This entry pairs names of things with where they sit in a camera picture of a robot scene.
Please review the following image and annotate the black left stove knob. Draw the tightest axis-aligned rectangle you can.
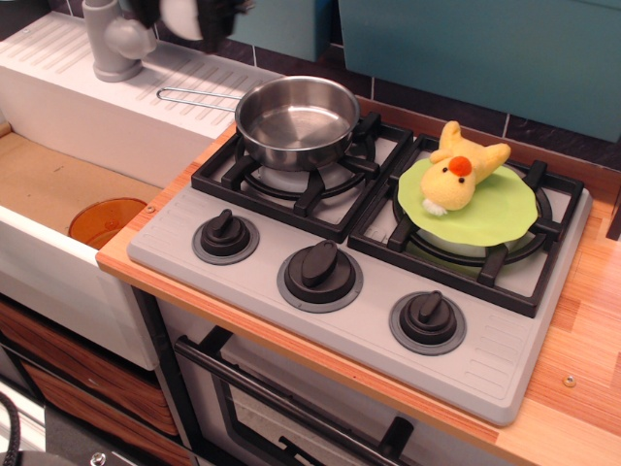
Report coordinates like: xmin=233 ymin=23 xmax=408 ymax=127
xmin=192 ymin=209 xmax=260 ymax=266

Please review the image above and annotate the light green plate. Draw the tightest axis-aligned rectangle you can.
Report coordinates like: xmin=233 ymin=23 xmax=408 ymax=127
xmin=397 ymin=159 xmax=539 ymax=247

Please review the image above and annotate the toy oven door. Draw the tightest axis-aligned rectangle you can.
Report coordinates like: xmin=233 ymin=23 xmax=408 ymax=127
xmin=172 ymin=324 xmax=486 ymax=466

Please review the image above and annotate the black left burner grate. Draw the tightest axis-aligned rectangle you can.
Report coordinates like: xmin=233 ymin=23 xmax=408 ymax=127
xmin=191 ymin=113 xmax=414 ymax=243

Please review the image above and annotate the black right stove knob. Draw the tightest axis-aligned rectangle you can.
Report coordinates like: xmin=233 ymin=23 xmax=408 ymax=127
xmin=389 ymin=290 xmax=467 ymax=356

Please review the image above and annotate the black burner grate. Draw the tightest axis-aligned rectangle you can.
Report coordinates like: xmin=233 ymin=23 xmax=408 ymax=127
xmin=191 ymin=113 xmax=414 ymax=243
xmin=348 ymin=136 xmax=591 ymax=317

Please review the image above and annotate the grey toy faucet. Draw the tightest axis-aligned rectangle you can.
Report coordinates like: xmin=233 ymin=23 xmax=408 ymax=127
xmin=82 ymin=0 xmax=156 ymax=83

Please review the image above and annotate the grey toy stove top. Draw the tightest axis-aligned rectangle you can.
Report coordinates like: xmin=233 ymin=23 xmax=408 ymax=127
xmin=125 ymin=131 xmax=594 ymax=428

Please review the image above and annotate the black middle stove knob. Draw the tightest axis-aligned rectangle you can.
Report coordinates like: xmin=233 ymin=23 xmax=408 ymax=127
xmin=277 ymin=240 xmax=364 ymax=314

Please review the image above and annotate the yellow stuffed duck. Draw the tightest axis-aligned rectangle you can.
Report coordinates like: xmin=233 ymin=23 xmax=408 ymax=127
xmin=420 ymin=120 xmax=511 ymax=216

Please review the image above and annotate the black stove knob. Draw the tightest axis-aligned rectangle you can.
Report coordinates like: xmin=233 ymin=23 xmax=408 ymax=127
xmin=192 ymin=209 xmax=260 ymax=266
xmin=277 ymin=240 xmax=364 ymax=314
xmin=389 ymin=290 xmax=467 ymax=356

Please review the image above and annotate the white egg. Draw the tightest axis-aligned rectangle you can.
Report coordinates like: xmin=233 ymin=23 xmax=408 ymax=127
xmin=159 ymin=0 xmax=202 ymax=41

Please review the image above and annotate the stainless steel pan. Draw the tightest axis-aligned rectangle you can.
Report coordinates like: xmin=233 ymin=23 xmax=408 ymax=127
xmin=156 ymin=76 xmax=360 ymax=172

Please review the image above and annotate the wooden drawer front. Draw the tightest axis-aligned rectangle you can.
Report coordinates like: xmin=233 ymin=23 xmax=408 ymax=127
xmin=1 ymin=296 xmax=193 ymax=465

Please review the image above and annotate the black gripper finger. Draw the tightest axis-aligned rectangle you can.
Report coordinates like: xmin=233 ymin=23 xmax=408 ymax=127
xmin=128 ymin=0 xmax=161 ymax=25
xmin=196 ymin=0 xmax=255 ymax=51

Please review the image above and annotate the white toy sink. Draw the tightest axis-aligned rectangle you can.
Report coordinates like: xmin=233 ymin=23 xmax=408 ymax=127
xmin=1 ymin=13 xmax=273 ymax=370

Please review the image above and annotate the black right burner grate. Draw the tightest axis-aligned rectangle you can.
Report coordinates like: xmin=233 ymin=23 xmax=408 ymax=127
xmin=348 ymin=136 xmax=591 ymax=317

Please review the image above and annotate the black foreground cable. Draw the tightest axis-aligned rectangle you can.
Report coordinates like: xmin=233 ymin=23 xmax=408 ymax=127
xmin=0 ymin=391 xmax=23 ymax=466

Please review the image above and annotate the black oven door handle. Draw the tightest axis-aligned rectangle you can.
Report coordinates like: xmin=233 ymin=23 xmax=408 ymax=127
xmin=174 ymin=334 xmax=413 ymax=465

